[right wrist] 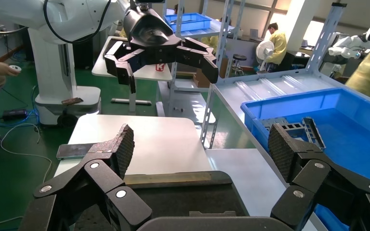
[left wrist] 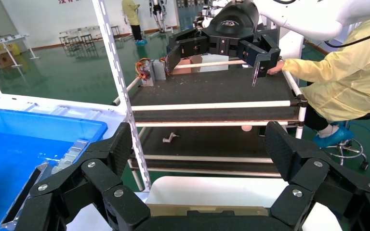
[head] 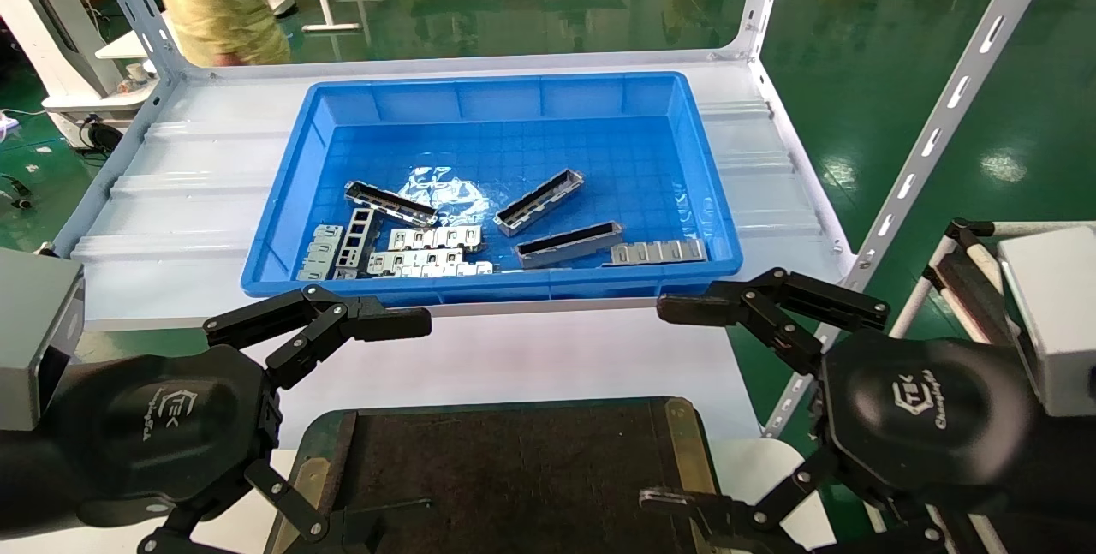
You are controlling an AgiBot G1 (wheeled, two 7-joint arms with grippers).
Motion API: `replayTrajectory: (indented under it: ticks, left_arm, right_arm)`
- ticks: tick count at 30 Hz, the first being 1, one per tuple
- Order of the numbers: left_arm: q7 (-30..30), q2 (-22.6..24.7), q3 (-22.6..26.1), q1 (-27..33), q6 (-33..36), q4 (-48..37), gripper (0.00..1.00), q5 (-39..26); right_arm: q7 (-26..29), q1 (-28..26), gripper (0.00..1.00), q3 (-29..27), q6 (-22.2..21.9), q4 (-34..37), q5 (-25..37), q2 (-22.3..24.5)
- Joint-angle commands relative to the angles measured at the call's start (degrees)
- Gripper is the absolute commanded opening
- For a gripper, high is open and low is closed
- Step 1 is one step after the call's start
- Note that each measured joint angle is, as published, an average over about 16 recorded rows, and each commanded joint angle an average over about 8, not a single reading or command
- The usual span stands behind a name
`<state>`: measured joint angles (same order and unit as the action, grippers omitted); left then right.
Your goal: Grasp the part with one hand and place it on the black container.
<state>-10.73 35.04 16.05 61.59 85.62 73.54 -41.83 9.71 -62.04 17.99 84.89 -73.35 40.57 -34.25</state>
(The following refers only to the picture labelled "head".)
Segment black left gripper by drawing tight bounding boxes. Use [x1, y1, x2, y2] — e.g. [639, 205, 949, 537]
[0, 284, 433, 554]

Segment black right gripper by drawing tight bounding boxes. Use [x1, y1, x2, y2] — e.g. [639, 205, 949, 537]
[638, 267, 1096, 554]

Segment long metal channel housing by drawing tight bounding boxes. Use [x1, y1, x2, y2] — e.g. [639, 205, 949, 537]
[494, 169, 586, 237]
[344, 181, 439, 228]
[514, 221, 623, 270]

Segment black container with brass edges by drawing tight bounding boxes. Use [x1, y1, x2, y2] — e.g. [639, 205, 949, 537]
[265, 397, 729, 554]

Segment white tube cart black pads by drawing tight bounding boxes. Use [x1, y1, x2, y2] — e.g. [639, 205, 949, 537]
[890, 218, 1096, 554]

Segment clear crumpled plastic film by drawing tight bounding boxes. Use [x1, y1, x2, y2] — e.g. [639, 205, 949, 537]
[396, 164, 496, 228]

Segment large blue plastic bin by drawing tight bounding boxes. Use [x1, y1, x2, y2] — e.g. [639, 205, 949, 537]
[240, 70, 744, 308]

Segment white metal shelf rack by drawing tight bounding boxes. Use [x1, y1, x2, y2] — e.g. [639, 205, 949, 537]
[51, 0, 1075, 439]

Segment small black floor tool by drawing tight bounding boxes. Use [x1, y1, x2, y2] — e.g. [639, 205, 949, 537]
[0, 173, 35, 211]

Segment low white table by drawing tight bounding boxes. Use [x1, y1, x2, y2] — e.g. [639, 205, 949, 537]
[94, 0, 296, 60]

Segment silver stamped bracket plate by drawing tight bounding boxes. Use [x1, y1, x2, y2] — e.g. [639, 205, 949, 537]
[297, 224, 343, 281]

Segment flat silver slotted bracket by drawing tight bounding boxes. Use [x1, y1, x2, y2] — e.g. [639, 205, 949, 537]
[366, 247, 465, 274]
[611, 238, 708, 266]
[388, 225, 482, 252]
[398, 260, 495, 278]

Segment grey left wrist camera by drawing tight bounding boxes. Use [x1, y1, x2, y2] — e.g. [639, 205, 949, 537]
[0, 247, 85, 431]

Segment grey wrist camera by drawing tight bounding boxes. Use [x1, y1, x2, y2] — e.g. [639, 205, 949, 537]
[998, 224, 1096, 418]
[0, 247, 85, 431]

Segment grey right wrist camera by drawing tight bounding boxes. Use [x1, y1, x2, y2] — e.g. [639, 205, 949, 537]
[998, 224, 1096, 418]

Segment black cable bundle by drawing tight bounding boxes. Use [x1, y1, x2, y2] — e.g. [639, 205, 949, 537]
[81, 116, 125, 152]

